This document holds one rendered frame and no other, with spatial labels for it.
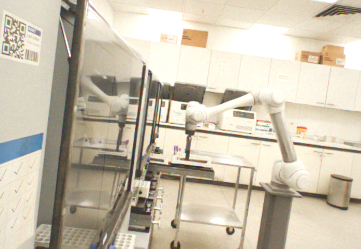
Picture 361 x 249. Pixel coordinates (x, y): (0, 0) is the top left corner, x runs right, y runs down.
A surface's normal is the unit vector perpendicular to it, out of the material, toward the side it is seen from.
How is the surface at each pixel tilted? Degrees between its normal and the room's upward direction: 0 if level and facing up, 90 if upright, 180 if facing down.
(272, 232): 90
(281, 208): 90
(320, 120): 90
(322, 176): 90
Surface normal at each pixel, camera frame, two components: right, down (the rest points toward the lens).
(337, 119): 0.03, 0.06
